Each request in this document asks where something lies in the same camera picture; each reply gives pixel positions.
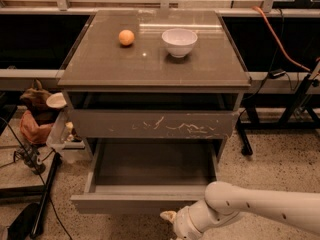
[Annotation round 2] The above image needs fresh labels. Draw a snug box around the small white bowl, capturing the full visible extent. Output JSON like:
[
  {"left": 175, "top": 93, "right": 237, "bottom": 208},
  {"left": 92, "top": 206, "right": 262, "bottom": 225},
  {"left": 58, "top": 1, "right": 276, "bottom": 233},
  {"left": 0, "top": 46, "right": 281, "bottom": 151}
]
[{"left": 46, "top": 92, "right": 67, "bottom": 109}]

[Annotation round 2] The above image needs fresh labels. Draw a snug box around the orange cable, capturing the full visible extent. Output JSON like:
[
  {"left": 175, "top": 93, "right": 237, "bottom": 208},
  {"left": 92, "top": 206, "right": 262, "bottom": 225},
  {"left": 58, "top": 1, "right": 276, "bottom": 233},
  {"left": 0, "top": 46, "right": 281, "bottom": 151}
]
[{"left": 252, "top": 5, "right": 313, "bottom": 73}]

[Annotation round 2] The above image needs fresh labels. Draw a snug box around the scratched grey top drawer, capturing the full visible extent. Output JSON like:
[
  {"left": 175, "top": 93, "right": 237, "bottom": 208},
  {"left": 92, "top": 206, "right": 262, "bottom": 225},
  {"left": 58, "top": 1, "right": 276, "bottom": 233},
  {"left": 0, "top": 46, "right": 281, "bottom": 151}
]
[{"left": 69, "top": 109, "right": 238, "bottom": 139}]

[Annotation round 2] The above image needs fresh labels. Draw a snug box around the black power adapter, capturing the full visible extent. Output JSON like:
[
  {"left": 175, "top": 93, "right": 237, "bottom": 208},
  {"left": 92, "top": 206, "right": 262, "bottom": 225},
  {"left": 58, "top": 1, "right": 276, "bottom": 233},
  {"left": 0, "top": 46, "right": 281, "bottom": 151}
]
[{"left": 268, "top": 69, "right": 286, "bottom": 79}]

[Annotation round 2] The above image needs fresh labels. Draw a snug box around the grey clamp tool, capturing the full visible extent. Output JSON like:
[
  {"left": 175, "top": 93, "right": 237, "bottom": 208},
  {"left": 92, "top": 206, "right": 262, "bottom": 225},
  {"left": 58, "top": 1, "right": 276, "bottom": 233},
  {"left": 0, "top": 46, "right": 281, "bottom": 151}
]
[{"left": 14, "top": 144, "right": 46, "bottom": 175}]

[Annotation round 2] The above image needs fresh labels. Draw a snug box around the orange fruit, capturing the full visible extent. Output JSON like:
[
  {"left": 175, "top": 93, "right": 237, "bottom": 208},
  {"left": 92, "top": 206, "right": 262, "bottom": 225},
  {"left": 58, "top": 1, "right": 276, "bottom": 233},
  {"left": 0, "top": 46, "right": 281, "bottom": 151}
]
[{"left": 118, "top": 30, "right": 135, "bottom": 46}]

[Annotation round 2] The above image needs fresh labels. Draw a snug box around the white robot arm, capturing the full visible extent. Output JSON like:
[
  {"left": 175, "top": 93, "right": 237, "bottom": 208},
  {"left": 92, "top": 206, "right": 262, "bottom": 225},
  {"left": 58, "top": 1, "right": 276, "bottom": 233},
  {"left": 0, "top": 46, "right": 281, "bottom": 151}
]
[{"left": 160, "top": 181, "right": 320, "bottom": 240}]

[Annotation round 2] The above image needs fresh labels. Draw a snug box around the brown cloth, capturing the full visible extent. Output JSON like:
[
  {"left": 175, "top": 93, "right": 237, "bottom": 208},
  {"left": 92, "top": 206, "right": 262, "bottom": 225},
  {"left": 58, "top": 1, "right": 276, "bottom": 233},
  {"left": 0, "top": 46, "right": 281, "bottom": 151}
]
[{"left": 20, "top": 79, "right": 57, "bottom": 125}]

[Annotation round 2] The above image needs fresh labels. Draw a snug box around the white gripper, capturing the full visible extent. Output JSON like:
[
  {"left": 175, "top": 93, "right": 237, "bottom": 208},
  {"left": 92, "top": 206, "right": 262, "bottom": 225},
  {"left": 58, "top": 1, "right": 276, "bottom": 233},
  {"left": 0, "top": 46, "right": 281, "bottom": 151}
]
[{"left": 160, "top": 207, "right": 203, "bottom": 240}]

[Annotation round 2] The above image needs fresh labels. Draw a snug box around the black table frame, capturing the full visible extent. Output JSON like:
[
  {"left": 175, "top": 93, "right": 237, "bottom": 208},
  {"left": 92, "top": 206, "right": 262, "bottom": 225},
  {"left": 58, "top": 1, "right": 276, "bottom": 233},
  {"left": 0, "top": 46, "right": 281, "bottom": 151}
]
[{"left": 236, "top": 62, "right": 320, "bottom": 156}]

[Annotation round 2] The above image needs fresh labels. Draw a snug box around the orange cloth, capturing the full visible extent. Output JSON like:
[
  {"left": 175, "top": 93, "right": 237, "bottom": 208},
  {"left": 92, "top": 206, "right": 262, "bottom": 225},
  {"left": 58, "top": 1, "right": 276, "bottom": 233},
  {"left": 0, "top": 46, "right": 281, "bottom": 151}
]
[{"left": 19, "top": 110, "right": 53, "bottom": 145}]

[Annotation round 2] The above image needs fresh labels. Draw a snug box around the grey drawer cabinet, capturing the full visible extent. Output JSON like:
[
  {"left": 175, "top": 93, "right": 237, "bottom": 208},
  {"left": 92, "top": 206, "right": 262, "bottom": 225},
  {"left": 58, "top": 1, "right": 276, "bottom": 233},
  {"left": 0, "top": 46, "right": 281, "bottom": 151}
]
[{"left": 57, "top": 9, "right": 252, "bottom": 162}]

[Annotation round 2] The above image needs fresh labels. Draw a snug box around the clear plastic storage bin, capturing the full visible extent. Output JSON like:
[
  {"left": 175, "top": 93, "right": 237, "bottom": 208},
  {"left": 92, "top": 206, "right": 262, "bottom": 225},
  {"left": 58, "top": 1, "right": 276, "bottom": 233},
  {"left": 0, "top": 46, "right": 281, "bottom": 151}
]
[{"left": 46, "top": 111, "right": 91, "bottom": 163}]

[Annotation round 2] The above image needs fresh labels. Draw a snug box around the black stand leg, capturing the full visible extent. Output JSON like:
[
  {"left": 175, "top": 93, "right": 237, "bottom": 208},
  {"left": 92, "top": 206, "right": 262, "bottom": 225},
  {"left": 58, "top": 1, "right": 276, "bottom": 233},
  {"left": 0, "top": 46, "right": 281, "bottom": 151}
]
[{"left": 30, "top": 153, "right": 61, "bottom": 239}]

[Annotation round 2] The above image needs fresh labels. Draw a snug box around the black floor cable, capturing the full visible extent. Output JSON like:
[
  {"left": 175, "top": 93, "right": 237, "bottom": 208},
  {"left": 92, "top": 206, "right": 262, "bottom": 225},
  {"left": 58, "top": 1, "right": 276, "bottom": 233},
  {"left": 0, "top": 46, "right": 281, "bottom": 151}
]
[{"left": 0, "top": 116, "right": 74, "bottom": 240}]

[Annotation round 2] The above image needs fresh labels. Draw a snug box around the white ceramic bowl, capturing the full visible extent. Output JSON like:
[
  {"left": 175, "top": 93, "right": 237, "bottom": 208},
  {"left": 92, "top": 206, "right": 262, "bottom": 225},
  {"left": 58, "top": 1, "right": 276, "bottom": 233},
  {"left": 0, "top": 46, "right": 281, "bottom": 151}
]
[{"left": 162, "top": 28, "right": 198, "bottom": 58}]

